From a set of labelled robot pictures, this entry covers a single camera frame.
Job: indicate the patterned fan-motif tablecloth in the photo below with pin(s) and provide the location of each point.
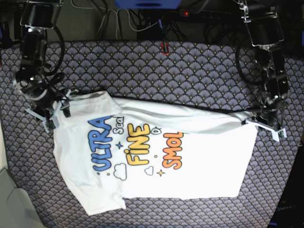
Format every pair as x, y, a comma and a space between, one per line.
272, 194

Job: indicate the white printed T-shirt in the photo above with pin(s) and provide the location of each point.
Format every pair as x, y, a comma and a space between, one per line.
111, 149

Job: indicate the blue box overhead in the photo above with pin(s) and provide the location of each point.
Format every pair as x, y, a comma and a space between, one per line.
148, 4

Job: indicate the black power strip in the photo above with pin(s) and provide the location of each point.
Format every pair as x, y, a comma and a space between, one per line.
190, 15

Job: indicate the red table clamp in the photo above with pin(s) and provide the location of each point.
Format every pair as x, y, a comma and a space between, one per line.
165, 48

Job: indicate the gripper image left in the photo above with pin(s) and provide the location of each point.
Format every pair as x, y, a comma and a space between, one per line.
43, 96

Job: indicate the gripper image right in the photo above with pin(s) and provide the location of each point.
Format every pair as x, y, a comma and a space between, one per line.
268, 113

